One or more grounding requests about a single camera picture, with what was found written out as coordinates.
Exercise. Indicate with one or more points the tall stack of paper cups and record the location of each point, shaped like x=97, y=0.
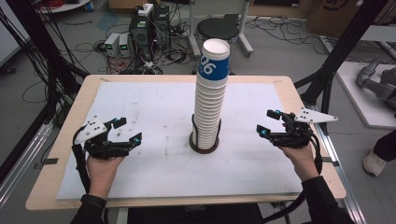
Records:
x=209, y=102

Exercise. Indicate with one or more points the black computer tower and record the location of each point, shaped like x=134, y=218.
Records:
x=162, y=25
x=140, y=37

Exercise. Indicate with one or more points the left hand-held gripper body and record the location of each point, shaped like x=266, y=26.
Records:
x=93, y=130

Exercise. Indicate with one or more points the white metal stand frame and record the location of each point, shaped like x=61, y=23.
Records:
x=244, y=40

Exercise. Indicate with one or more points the black round stool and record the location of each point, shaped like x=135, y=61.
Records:
x=214, y=28

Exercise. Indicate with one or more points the white platform board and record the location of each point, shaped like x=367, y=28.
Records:
x=358, y=96

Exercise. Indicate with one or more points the black cup holder stand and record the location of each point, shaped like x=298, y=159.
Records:
x=202, y=151

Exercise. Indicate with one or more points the aluminium rail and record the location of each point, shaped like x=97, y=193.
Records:
x=345, y=186
x=21, y=165

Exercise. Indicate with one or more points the white round table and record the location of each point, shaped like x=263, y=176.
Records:
x=62, y=6

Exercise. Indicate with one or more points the grey bench power supply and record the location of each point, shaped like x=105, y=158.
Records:
x=124, y=45
x=111, y=43

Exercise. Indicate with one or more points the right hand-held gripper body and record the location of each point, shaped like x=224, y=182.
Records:
x=311, y=116

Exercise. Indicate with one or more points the person's lap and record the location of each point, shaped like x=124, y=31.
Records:
x=193, y=216

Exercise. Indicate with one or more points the white foam mat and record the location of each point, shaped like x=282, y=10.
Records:
x=149, y=124

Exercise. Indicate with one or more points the black tape strip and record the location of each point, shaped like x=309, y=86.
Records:
x=49, y=161
x=330, y=161

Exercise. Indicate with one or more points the person's right hand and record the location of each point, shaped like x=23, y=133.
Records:
x=303, y=161

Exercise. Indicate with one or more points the blue tape roll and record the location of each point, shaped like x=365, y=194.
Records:
x=89, y=6

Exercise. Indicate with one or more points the black metal frame post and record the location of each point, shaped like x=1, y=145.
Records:
x=40, y=46
x=342, y=53

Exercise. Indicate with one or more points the person's left hand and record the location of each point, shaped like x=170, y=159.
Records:
x=99, y=174

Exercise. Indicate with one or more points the white table leg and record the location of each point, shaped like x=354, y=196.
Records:
x=122, y=216

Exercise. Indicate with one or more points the brown cardboard box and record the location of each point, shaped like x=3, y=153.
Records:
x=330, y=15

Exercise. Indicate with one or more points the white power adapter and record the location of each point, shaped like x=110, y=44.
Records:
x=145, y=10

